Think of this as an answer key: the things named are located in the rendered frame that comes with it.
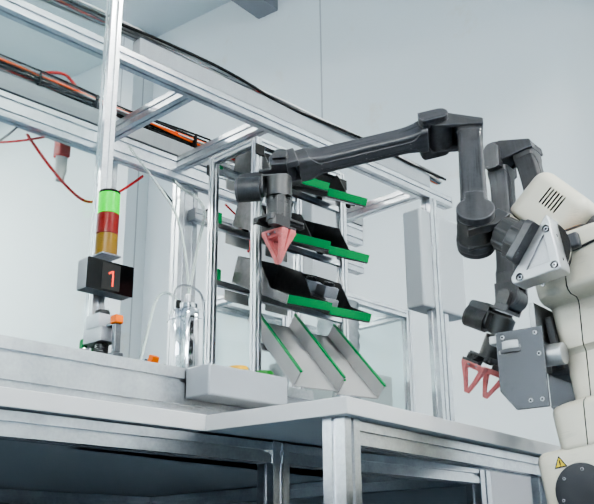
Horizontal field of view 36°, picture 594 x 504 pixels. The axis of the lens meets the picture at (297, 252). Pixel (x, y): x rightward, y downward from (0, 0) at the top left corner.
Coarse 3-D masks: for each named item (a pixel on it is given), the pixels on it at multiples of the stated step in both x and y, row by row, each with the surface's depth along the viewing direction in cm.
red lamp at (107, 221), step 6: (102, 216) 206; (108, 216) 206; (114, 216) 207; (102, 222) 205; (108, 222) 205; (114, 222) 206; (96, 228) 206; (102, 228) 205; (108, 228) 205; (114, 228) 206
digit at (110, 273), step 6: (108, 264) 202; (102, 270) 201; (108, 270) 202; (114, 270) 203; (120, 270) 204; (102, 276) 200; (108, 276) 201; (114, 276) 203; (102, 282) 200; (108, 282) 201; (114, 282) 202; (108, 288) 201; (114, 288) 202
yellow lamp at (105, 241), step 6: (96, 234) 206; (102, 234) 204; (108, 234) 205; (114, 234) 205; (96, 240) 205; (102, 240) 204; (108, 240) 204; (114, 240) 205; (96, 246) 204; (102, 246) 203; (108, 246) 204; (114, 246) 205; (96, 252) 204; (108, 252) 203; (114, 252) 204
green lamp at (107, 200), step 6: (102, 192) 208; (108, 192) 208; (114, 192) 208; (102, 198) 207; (108, 198) 207; (114, 198) 208; (102, 204) 207; (108, 204) 207; (114, 204) 207; (102, 210) 206; (108, 210) 206; (114, 210) 207
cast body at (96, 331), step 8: (96, 312) 186; (104, 312) 186; (88, 320) 186; (96, 320) 184; (104, 320) 184; (88, 328) 185; (96, 328) 183; (104, 328) 183; (88, 336) 185; (96, 336) 183; (104, 336) 182; (88, 344) 185
